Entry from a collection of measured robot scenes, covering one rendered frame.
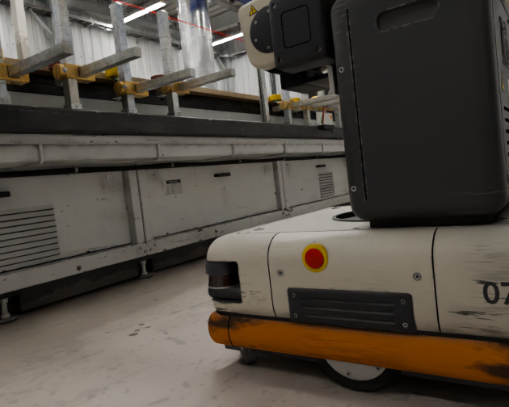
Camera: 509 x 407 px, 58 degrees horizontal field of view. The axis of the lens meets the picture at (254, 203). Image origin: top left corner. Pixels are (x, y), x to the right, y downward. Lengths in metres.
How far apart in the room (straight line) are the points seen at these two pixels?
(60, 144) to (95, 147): 0.14
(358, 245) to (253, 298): 0.25
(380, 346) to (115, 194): 1.52
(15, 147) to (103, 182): 0.55
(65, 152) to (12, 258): 0.43
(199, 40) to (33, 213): 5.74
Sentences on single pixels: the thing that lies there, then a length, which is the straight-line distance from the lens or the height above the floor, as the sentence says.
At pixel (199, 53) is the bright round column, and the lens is 7.28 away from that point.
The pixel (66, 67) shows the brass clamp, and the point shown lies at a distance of 1.74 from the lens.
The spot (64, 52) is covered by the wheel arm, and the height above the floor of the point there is 0.79.
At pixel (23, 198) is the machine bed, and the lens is 1.87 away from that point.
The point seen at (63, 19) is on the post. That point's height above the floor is 1.01.
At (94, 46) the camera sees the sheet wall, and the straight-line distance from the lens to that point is 11.40.
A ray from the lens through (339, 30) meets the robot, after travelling 0.85.
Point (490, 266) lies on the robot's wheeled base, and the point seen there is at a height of 0.23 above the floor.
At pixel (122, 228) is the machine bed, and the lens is 2.11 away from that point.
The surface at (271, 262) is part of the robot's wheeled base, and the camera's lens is 0.87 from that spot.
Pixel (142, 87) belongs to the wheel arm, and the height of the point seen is 0.80.
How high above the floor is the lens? 0.39
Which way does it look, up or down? 3 degrees down
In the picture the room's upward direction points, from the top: 7 degrees counter-clockwise
